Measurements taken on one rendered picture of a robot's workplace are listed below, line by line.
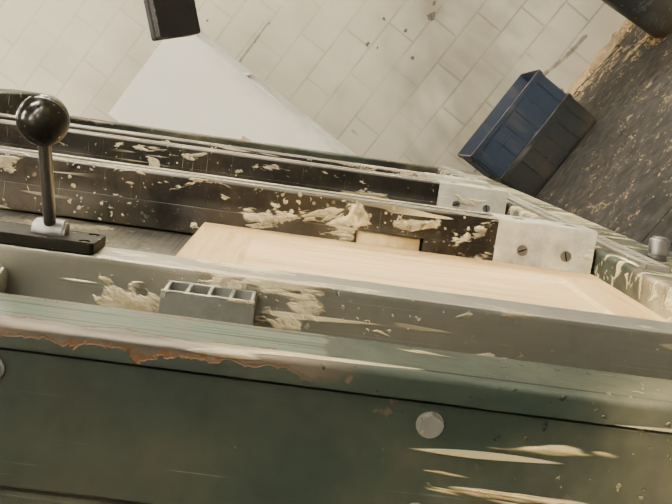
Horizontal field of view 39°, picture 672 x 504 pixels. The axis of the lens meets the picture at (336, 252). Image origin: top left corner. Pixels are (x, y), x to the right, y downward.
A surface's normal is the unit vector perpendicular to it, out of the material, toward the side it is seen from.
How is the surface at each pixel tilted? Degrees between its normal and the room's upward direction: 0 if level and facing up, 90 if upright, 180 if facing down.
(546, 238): 90
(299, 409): 90
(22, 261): 90
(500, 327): 90
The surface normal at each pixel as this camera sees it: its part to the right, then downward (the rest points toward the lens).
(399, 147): 0.00, 0.19
